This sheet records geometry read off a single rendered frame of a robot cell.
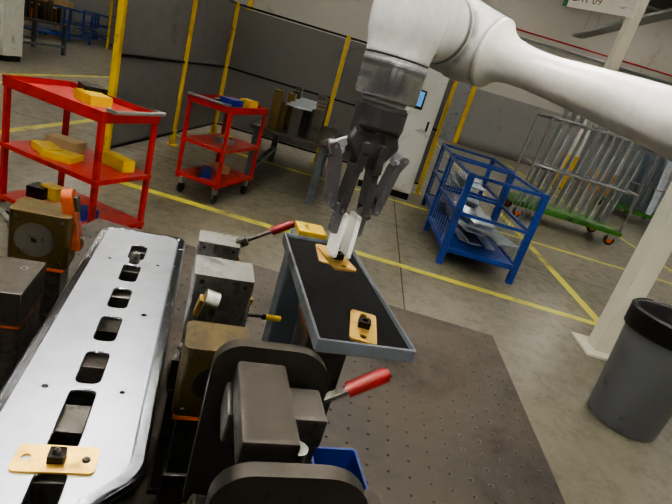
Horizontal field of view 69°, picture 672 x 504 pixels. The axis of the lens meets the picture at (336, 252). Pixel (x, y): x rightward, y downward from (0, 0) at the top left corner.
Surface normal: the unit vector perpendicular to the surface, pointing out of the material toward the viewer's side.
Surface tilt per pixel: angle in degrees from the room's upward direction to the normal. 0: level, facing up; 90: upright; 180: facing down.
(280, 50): 90
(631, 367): 93
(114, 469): 0
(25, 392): 0
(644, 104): 81
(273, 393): 0
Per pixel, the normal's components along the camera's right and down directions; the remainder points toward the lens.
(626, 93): -0.79, -0.37
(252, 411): 0.27, -0.90
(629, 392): -0.75, 0.07
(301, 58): -0.09, 0.32
